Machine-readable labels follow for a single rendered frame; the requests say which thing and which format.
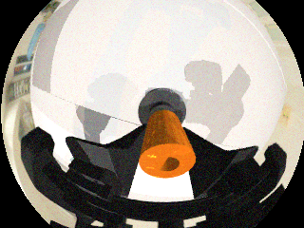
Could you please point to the orange knob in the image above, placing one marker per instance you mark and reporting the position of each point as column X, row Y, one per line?
column 166, row 152

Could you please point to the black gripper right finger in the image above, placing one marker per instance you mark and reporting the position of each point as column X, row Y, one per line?
column 212, row 162

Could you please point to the black stepped round pedestal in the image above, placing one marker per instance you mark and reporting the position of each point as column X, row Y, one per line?
column 160, row 99

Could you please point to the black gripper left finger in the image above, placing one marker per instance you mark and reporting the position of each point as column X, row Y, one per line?
column 119, row 157

